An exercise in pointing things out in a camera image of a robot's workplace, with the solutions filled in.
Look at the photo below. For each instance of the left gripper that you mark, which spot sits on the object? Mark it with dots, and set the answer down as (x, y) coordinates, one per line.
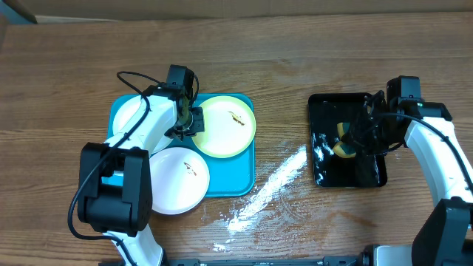
(199, 125)

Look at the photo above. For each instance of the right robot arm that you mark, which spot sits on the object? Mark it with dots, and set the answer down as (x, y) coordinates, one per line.
(399, 116)

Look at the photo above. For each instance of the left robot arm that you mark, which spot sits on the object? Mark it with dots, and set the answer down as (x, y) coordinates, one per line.
(114, 197)

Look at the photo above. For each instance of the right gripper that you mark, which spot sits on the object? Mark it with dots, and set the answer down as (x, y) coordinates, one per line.
(356, 138)

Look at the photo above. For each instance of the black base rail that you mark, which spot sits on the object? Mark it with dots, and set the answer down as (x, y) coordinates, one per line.
(358, 260)

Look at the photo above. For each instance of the yellow-green plate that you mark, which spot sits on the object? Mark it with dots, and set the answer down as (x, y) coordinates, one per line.
(230, 127)

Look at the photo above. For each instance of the yellow green sponge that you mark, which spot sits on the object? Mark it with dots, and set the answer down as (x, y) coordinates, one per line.
(342, 149)

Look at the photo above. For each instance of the white plate upper left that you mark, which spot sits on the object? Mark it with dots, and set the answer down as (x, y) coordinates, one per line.
(125, 114)

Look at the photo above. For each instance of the black rectangular tray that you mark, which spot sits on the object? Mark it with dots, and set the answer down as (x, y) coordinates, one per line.
(326, 111)

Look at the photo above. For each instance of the teal plastic tray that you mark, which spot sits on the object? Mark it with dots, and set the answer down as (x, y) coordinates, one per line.
(229, 177)

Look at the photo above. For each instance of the white plate with stain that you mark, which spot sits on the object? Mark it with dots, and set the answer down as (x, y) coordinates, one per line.
(180, 180)

